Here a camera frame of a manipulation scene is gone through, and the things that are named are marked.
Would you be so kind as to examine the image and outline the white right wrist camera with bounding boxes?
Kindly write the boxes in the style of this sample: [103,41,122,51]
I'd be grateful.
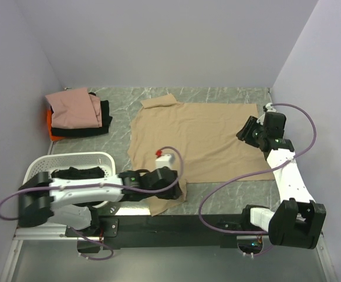
[263,103,277,113]

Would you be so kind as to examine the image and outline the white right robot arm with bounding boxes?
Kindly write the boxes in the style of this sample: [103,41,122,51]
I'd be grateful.
[237,112,326,249]

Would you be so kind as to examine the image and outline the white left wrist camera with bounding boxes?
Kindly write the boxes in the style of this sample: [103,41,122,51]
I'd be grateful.
[155,150,175,169]

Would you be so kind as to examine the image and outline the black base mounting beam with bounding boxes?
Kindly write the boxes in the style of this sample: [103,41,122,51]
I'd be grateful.
[82,214,265,250]

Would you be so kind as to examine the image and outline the folded orange t shirt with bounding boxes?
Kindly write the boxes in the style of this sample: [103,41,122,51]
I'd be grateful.
[46,109,62,142]

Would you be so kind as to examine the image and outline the white plastic laundry basket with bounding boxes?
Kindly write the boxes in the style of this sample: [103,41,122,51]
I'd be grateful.
[23,151,117,210]

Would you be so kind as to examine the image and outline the folded pink t shirt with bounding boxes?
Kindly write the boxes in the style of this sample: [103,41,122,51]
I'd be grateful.
[45,88,102,129]

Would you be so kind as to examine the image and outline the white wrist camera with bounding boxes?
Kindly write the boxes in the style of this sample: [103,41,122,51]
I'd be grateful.
[263,103,277,113]
[155,150,175,169]

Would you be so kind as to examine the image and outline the beige t shirt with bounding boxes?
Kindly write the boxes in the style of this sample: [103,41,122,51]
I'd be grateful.
[127,94,269,216]

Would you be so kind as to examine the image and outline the folded black t shirt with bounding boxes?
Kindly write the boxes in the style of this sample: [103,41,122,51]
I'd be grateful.
[52,100,113,139]

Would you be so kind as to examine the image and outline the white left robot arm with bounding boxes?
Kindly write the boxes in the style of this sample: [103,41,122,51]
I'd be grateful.
[18,167,182,236]

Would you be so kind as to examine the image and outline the black clothes in basket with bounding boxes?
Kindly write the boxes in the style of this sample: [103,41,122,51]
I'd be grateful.
[50,167,105,180]

